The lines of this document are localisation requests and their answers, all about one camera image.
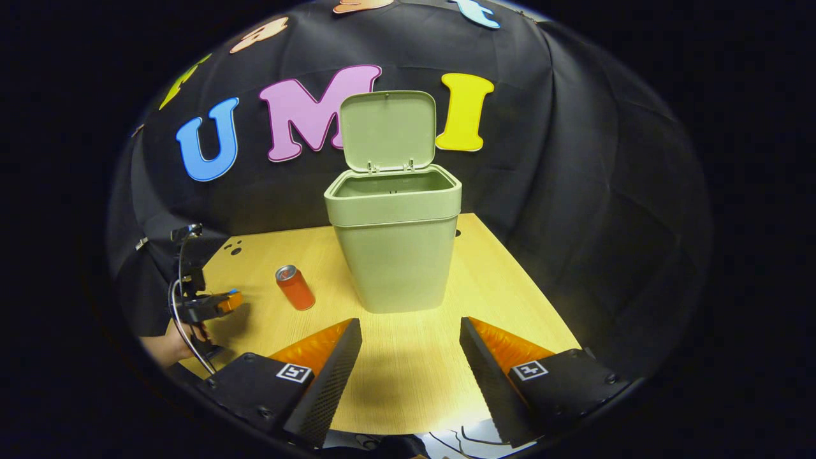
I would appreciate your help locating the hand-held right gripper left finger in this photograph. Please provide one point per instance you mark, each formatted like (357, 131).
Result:
(328, 389)

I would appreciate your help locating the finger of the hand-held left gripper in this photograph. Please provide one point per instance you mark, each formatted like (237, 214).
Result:
(226, 303)

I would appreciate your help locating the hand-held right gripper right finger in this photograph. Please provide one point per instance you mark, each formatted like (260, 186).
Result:
(494, 389)

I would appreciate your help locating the orange pop can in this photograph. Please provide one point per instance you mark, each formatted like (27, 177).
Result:
(296, 290)

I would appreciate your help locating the green desktop garbage bin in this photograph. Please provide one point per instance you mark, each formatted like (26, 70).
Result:
(395, 268)

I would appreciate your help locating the wooden desktop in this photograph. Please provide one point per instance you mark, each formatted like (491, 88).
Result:
(408, 370)

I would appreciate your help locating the small silver clip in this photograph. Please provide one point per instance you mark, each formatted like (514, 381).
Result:
(141, 243)

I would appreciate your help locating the black backdrop cloth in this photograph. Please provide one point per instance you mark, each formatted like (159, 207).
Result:
(574, 159)

